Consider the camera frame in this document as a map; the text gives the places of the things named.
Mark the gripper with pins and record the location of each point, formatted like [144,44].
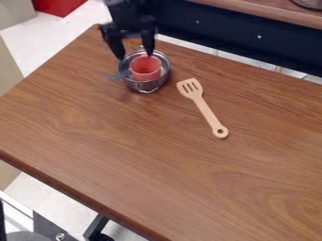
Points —
[131,15]

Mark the red cup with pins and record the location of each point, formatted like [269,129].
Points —
[146,69]

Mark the silver pot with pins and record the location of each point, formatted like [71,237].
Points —
[145,72]

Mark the red box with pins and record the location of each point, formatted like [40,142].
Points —
[58,5]

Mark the wooden spatula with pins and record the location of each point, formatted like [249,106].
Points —
[203,106]

